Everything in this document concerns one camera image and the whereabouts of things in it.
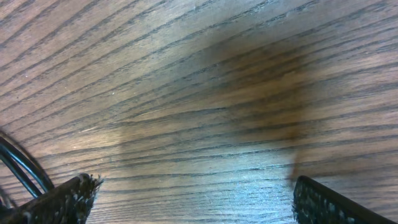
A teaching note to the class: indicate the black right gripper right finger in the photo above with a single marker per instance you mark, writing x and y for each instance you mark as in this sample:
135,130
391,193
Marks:
314,203

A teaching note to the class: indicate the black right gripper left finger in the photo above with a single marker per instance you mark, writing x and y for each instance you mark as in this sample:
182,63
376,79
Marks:
69,203

